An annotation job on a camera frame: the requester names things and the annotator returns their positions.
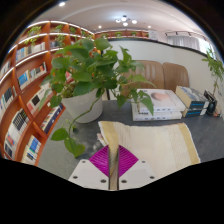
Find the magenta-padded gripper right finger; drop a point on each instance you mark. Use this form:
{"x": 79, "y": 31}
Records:
{"x": 136, "y": 173}

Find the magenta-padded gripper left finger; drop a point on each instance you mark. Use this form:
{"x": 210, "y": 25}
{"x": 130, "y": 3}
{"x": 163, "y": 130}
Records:
{"x": 88, "y": 173}

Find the beige and yellow striped towel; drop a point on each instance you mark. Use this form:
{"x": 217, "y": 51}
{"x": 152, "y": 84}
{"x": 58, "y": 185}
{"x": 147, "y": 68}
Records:
{"x": 156, "y": 143}

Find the pothos plant in white pot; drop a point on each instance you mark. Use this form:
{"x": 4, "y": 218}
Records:
{"x": 81, "y": 105}

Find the large white book with portrait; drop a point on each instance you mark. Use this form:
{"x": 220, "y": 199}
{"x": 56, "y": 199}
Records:
{"x": 166, "y": 100}

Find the thick dark blue-spined book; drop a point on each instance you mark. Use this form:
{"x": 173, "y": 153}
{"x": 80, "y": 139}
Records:
{"x": 190, "y": 97}
{"x": 195, "y": 112}

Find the brown leather chair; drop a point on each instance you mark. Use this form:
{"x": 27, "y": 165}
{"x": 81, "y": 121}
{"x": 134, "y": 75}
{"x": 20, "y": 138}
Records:
{"x": 175, "y": 76}
{"x": 151, "y": 75}

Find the orange wooden bookshelf unit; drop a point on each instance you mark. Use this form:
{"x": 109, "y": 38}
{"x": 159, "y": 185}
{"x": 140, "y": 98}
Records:
{"x": 20, "y": 100}

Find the tall plant in black pot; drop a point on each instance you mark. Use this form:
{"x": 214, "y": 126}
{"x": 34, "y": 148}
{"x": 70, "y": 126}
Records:
{"x": 215, "y": 68}

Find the small white sign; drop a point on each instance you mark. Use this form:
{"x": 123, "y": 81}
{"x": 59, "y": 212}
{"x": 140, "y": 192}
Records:
{"x": 153, "y": 35}

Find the white sheer curtain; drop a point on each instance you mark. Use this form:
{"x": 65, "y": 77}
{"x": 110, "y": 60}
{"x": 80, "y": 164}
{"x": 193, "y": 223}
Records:
{"x": 186, "y": 42}

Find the ceiling lamp cluster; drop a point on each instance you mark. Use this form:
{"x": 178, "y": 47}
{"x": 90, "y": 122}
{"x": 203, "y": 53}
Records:
{"x": 125, "y": 20}

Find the black track light rail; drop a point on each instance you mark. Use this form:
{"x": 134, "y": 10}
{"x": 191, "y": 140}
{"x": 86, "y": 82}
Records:
{"x": 183, "y": 32}

